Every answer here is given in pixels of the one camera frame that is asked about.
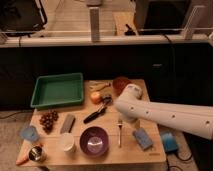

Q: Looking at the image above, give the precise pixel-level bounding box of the silver metal fork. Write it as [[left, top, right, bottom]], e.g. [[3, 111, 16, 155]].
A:
[[117, 118, 123, 148]]

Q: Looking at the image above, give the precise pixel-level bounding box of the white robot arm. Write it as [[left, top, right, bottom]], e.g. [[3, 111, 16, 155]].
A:
[[114, 84, 213, 140]]

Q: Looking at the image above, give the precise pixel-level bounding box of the blue sponge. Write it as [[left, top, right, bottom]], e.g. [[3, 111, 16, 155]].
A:
[[133, 128, 153, 150]]

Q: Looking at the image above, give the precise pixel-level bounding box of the blue device on floor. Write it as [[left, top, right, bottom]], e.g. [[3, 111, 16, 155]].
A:
[[160, 132, 178, 153]]

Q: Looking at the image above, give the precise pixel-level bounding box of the brown wooden bowl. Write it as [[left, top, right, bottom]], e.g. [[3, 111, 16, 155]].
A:
[[112, 77, 131, 95]]

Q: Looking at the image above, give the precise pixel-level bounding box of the purple bowl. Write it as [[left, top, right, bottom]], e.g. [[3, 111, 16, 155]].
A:
[[79, 126, 109, 157]]

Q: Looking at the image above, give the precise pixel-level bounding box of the orange apple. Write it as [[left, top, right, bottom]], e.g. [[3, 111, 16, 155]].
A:
[[90, 91, 102, 104]]

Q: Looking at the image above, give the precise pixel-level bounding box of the yellow banana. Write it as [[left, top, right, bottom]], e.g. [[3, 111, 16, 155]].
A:
[[89, 81, 110, 92]]

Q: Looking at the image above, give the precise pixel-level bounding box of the grey sponge block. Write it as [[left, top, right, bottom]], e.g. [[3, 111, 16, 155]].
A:
[[60, 114, 75, 134]]

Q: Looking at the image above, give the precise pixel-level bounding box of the white cup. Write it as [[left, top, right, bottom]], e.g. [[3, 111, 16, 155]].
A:
[[59, 133, 76, 154]]

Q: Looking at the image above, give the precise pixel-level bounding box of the green plastic tray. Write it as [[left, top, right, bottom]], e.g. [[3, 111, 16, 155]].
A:
[[30, 73, 84, 110]]

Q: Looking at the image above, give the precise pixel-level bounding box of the bunch of red grapes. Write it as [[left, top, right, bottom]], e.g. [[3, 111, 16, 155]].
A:
[[39, 111, 59, 134]]

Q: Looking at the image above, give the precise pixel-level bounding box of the wooden board background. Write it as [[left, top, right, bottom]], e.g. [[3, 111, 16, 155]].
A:
[[113, 12, 137, 36]]

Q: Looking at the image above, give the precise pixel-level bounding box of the black monitor right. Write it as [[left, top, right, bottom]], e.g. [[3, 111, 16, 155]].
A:
[[133, 0, 191, 35]]

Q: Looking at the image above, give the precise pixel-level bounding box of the black monitor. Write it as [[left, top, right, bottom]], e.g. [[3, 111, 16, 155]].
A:
[[0, 0, 47, 37], [133, 0, 191, 35]]

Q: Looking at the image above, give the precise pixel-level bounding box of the blue plastic cup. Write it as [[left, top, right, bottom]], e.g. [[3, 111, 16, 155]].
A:
[[20, 125, 39, 143]]

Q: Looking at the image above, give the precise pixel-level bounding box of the orange carrot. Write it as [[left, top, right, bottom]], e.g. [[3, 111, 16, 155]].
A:
[[16, 144, 43, 166]]

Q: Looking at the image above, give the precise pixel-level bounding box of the black monitor left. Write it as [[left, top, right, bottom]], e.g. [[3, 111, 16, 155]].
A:
[[0, 0, 47, 37]]

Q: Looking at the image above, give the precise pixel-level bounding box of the black handled peeler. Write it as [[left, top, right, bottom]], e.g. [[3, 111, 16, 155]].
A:
[[83, 94, 112, 124]]

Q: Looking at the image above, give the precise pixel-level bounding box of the white angled bracket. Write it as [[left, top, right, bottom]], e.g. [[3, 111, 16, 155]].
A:
[[182, 5, 205, 40]]

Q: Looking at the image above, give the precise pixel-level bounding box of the white vertical post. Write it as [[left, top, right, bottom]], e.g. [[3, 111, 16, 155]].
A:
[[89, 7, 100, 42]]

